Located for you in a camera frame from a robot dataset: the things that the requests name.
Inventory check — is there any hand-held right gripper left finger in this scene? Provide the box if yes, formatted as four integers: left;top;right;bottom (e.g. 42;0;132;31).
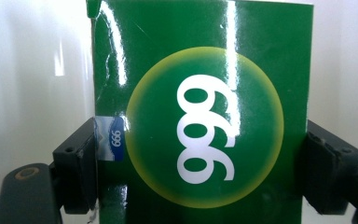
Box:
52;116;100;216

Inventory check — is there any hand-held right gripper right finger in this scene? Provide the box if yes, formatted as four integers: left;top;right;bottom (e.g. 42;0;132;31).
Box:
302;119;358;217

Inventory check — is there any green square carton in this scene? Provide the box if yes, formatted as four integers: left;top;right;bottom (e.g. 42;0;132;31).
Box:
85;0;314;224

